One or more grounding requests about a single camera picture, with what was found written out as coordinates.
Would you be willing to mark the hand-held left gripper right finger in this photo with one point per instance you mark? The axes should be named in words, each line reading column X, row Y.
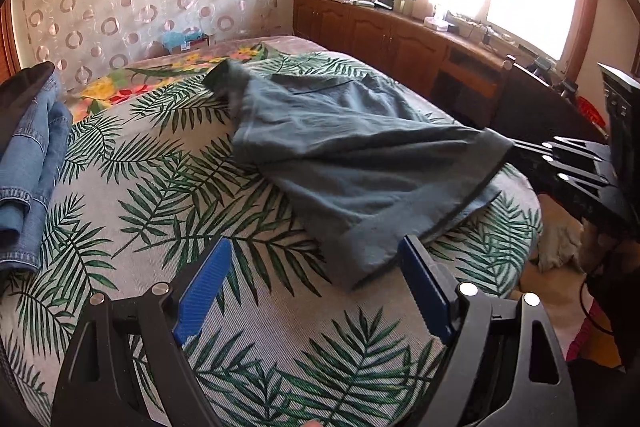
column 425, row 287

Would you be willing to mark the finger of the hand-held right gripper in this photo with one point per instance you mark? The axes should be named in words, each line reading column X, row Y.
column 575, row 181
column 570, row 150

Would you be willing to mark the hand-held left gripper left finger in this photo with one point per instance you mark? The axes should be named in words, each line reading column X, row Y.
column 205, row 292

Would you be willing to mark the grey-green pants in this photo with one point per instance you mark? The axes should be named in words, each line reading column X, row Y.
column 350, row 157

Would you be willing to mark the person's right forearm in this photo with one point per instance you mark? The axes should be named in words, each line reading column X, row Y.
column 622, row 297

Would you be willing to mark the red plastic item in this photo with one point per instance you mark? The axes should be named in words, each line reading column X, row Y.
column 592, row 111

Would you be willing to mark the white cloth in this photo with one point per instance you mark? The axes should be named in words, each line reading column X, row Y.
column 560, row 239

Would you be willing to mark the leaf print bedsheet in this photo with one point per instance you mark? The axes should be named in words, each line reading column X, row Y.
column 150, row 207

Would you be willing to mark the pink cloth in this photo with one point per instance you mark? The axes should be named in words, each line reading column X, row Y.
column 582, row 339

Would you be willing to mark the blue denim jeans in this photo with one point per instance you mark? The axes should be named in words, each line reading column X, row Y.
column 30, row 167

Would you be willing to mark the floral blanket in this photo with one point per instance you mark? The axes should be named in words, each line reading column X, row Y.
column 150, row 82

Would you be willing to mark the wooden cabinet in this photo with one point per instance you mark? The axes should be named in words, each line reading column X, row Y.
column 380, row 42

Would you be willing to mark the blue plastic pack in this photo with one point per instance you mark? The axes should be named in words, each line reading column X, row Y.
column 185, row 39

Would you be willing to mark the dark folded garment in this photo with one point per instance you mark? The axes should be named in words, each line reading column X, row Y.
column 25, row 79

